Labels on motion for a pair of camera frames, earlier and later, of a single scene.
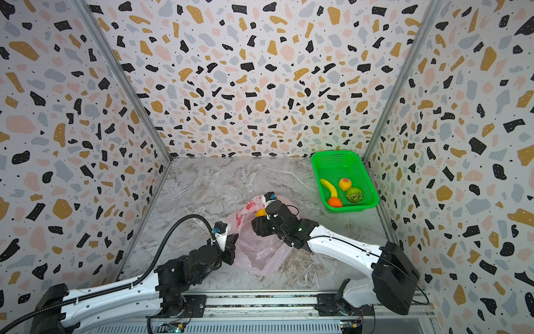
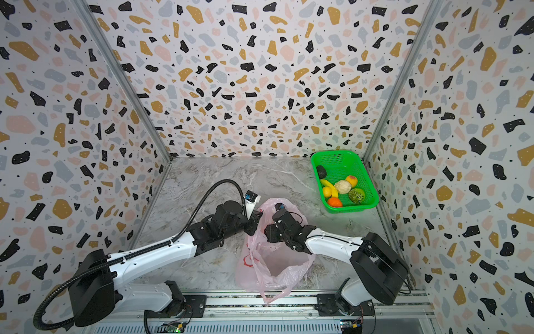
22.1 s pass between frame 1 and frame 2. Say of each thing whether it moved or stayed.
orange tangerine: stayed
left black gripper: moved
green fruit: stayed
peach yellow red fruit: moved
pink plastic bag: moved
